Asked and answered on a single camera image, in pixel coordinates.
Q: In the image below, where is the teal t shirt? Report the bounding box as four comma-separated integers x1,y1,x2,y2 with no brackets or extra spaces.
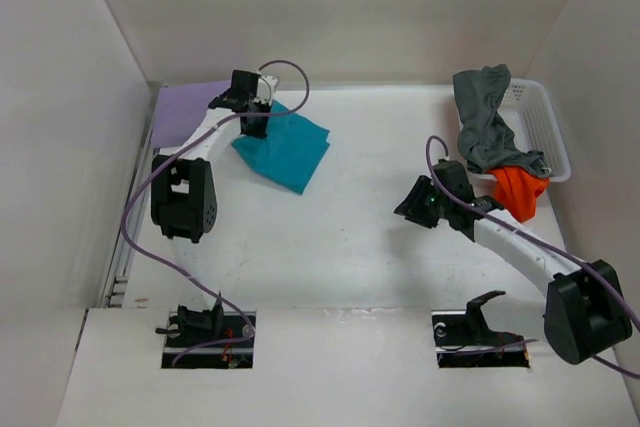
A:
232,101,330,195

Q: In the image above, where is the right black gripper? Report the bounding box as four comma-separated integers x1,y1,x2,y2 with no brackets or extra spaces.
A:
394,175,451,229

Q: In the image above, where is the grey t shirt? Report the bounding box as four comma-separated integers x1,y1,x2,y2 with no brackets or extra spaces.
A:
453,64,551,178

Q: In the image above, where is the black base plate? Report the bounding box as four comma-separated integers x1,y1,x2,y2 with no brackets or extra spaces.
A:
431,310,530,369
156,312,255,370

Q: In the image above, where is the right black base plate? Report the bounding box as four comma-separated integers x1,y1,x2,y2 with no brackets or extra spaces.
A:
431,310,530,369

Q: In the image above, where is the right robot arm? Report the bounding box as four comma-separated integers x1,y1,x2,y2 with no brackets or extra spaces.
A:
394,159,632,365

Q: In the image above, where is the purple t shirt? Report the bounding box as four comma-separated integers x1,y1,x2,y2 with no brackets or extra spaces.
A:
151,80,230,150

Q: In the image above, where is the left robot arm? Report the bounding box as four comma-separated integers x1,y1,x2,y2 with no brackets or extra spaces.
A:
150,70,280,289

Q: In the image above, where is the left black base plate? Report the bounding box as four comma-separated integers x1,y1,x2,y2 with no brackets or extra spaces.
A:
156,312,255,370

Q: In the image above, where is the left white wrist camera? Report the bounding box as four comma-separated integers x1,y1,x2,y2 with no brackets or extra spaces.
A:
257,74,280,97

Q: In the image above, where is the white plastic bin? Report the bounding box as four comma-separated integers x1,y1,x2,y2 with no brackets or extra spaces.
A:
498,77,571,183

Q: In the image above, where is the orange t shirt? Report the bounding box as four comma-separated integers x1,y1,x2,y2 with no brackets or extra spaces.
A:
490,166,550,223

